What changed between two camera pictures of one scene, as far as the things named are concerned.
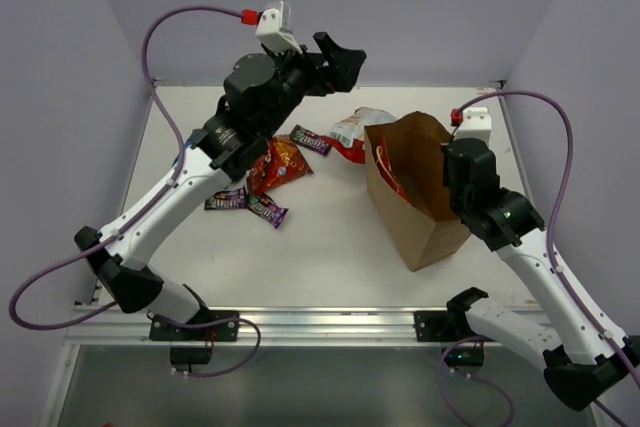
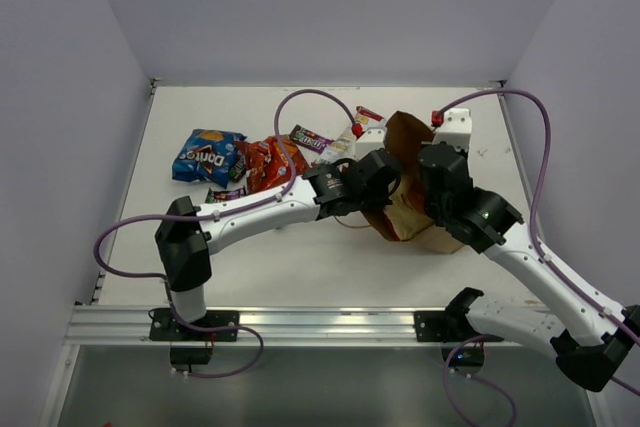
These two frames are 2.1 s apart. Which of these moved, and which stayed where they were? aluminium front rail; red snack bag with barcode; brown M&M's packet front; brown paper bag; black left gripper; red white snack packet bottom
Moved: brown paper bag; red snack bag with barcode; black left gripper
Stayed: red white snack packet bottom; brown M&M's packet front; aluminium front rail
